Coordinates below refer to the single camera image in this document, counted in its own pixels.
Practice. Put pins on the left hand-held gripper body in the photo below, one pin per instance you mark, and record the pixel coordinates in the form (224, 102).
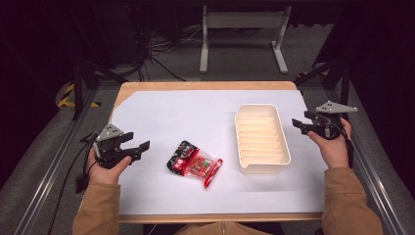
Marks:
(109, 150)

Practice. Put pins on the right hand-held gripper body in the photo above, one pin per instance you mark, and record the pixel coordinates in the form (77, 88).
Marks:
(326, 121)

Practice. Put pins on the white divided storage box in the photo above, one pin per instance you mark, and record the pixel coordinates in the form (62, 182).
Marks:
(262, 138)

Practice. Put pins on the red and black snack packet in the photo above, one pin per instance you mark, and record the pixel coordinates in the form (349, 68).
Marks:
(195, 163)

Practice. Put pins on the person's left hand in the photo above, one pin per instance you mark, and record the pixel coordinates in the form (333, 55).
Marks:
(106, 173)

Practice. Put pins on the person's right hand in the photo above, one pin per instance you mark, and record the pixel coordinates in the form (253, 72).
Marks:
(332, 151)

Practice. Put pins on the black metal stand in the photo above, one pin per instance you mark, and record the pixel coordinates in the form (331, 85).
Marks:
(78, 84)
(344, 81)

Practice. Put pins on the white paper sheet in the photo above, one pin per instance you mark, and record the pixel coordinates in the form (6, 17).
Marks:
(182, 117)

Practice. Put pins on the yellow black hazard tape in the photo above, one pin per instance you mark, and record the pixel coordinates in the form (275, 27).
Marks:
(67, 98)

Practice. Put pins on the wooden table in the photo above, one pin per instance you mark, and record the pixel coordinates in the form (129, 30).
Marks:
(208, 85)

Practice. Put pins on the person's tan clothing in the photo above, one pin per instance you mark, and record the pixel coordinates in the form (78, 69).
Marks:
(225, 229)

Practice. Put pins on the aluminium rail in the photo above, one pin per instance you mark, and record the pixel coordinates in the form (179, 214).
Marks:
(49, 176)
(378, 182)

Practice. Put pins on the white metal table frame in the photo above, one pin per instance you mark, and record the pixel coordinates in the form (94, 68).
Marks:
(244, 20)

